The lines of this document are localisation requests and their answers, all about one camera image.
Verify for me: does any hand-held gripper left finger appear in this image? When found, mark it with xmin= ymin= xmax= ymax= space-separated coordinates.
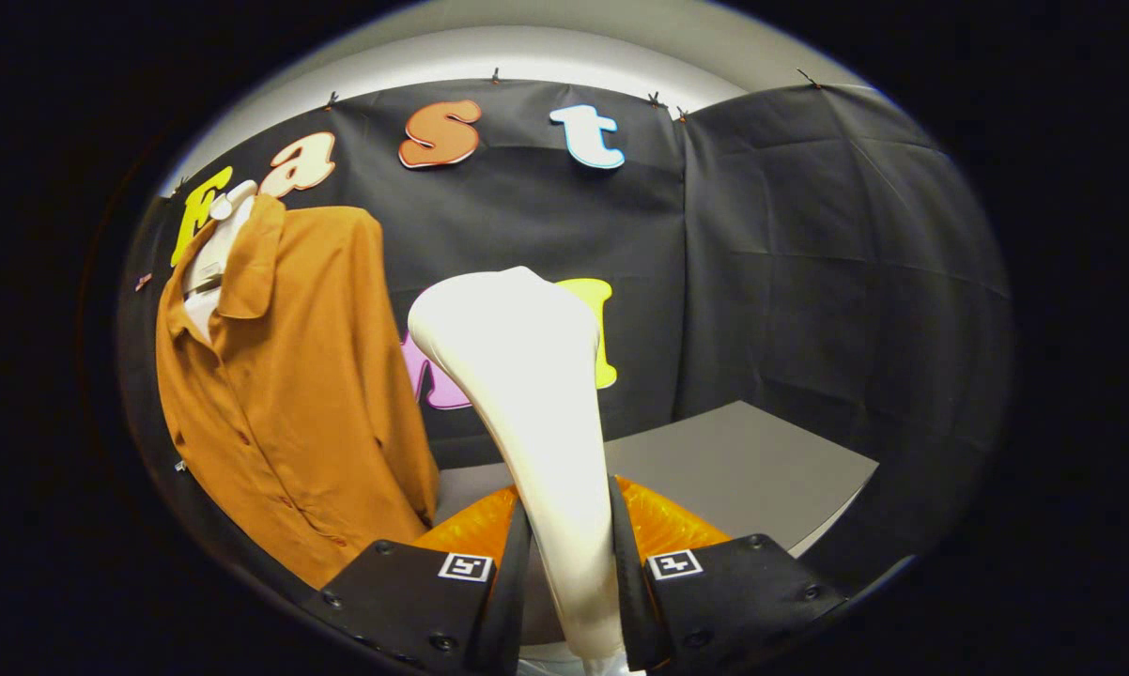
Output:
xmin=306 ymin=477 xmax=534 ymax=675

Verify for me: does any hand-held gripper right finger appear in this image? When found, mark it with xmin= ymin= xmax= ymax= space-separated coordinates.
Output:
xmin=608 ymin=475 xmax=849 ymax=673

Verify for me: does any white garment steamer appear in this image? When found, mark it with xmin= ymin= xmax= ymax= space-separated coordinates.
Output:
xmin=408 ymin=267 xmax=626 ymax=663

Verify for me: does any brown button-up shirt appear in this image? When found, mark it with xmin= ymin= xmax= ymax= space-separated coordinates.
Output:
xmin=156 ymin=194 xmax=441 ymax=590

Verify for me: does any black backdrop cloth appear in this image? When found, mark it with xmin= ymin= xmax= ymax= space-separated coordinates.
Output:
xmin=118 ymin=80 xmax=1014 ymax=602

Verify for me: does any row of black clips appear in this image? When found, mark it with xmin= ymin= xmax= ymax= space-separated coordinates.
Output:
xmin=325 ymin=68 xmax=824 ymax=123

